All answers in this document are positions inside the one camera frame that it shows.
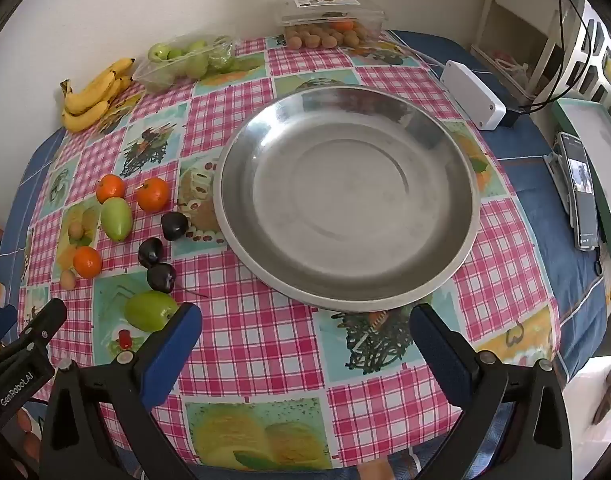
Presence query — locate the clear clamshell box with label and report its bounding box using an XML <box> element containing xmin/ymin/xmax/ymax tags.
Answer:
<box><xmin>274</xmin><ymin>0</ymin><xmax>387</xmax><ymax>43</ymax></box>

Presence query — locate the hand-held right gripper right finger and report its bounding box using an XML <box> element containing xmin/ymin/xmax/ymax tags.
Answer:
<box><xmin>409</xmin><ymin>303</ymin><xmax>573</xmax><ymax>480</ymax></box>

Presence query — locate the dark purple plum with stem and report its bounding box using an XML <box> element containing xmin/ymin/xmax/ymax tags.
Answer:
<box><xmin>146</xmin><ymin>263</ymin><xmax>177</xmax><ymax>294</ymax></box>

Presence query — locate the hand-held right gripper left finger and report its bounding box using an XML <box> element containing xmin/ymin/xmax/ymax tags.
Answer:
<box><xmin>39</xmin><ymin>301</ymin><xmax>203</xmax><ymax>480</ymax></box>

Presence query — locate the green mango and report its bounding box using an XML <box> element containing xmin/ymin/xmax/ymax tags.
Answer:
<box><xmin>124</xmin><ymin>291</ymin><xmax>180</xmax><ymax>333</ymax></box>
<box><xmin>100</xmin><ymin>197</ymin><xmax>134</xmax><ymax>242</ymax></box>

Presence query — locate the clear plastic fruit tray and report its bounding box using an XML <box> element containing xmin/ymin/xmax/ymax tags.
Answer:
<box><xmin>132</xmin><ymin>34</ymin><xmax>238</xmax><ymax>92</ymax></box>

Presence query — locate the large steel plate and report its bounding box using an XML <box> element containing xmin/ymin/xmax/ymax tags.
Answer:
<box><xmin>212</xmin><ymin>86</ymin><xmax>481</xmax><ymax>312</ymax></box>

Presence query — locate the black smartphone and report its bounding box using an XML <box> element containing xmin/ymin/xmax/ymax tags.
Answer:
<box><xmin>557</xmin><ymin>132</ymin><xmax>600</xmax><ymax>252</ymax></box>

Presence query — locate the black cable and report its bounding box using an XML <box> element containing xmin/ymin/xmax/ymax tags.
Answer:
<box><xmin>518</xmin><ymin>0</ymin><xmax>593</xmax><ymax>113</ymax></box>

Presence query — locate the pink checkered printed tablecloth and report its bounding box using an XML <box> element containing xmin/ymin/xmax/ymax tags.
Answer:
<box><xmin>20</xmin><ymin>30</ymin><xmax>561</xmax><ymax>471</ymax></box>

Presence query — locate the orange tangerine with stem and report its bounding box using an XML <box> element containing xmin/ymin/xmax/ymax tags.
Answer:
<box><xmin>136</xmin><ymin>177</ymin><xmax>170</xmax><ymax>213</ymax></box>

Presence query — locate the white lattice rack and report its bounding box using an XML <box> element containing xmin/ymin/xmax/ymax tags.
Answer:
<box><xmin>565</xmin><ymin>2</ymin><xmax>611</xmax><ymax>106</ymax></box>

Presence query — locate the pile of brown longans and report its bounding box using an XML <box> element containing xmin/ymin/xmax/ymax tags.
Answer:
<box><xmin>284</xmin><ymin>27</ymin><xmax>361</xmax><ymax>51</ymax></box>

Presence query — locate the pile of small green apples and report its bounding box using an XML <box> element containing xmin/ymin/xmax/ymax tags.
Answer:
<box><xmin>148</xmin><ymin>37</ymin><xmax>236</xmax><ymax>81</ymax></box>

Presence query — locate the bunch of yellow bananas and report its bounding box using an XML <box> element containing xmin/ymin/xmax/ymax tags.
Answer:
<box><xmin>60</xmin><ymin>56</ymin><xmax>136</xmax><ymax>133</ymax></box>

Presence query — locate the white cable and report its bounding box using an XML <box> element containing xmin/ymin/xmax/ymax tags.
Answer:
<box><xmin>385</xmin><ymin>35</ymin><xmax>443</xmax><ymax>68</ymax></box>

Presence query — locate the brown wooden object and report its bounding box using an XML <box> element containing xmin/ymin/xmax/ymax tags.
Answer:
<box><xmin>592</xmin><ymin>360</ymin><xmax>611</xmax><ymax>426</ymax></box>

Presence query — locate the white and red cord bundle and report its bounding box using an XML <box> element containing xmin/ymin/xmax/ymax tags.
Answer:
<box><xmin>485</xmin><ymin>50</ymin><xmax>529</xmax><ymax>86</ymax></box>

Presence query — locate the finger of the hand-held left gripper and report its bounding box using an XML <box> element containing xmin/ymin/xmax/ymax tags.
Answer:
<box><xmin>16</xmin><ymin>298</ymin><xmax>67</xmax><ymax>361</ymax></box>
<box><xmin>0</xmin><ymin>305</ymin><xmax>17</xmax><ymax>350</ymax></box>

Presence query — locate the green-edged white box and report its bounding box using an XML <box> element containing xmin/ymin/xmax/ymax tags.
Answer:
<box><xmin>553</xmin><ymin>99</ymin><xmax>611</xmax><ymax>258</ymax></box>

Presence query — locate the white power box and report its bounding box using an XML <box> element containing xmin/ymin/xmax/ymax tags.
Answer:
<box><xmin>439</xmin><ymin>60</ymin><xmax>507</xmax><ymax>131</ymax></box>

